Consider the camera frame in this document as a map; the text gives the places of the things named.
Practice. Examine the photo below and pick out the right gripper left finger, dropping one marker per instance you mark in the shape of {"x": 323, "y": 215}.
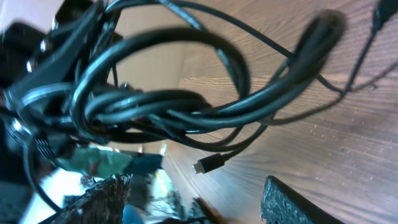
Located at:
{"x": 103, "y": 203}

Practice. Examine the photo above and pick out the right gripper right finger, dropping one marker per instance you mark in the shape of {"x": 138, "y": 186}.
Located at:
{"x": 281, "y": 204}

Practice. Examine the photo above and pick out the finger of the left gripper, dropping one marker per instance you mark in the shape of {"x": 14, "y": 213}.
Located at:
{"x": 73, "y": 37}

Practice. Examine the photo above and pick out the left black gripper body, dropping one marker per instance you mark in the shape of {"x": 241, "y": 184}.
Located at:
{"x": 23, "y": 50}

